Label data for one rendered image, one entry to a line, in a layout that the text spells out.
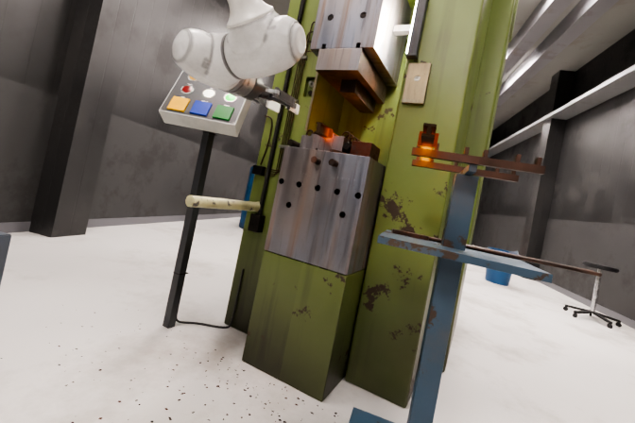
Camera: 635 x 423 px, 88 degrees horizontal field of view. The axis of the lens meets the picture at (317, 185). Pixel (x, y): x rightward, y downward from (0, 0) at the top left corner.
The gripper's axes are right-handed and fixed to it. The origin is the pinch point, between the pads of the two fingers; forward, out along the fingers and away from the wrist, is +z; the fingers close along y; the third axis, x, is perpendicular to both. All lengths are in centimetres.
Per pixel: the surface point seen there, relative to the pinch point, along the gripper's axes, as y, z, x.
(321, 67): -9.3, 34.9, 28.4
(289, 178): -10.3, 28.9, -21.7
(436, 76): 36, 49, 31
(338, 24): -5, 35, 48
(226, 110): -42.9, 19.5, 2.0
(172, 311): -56, 25, -92
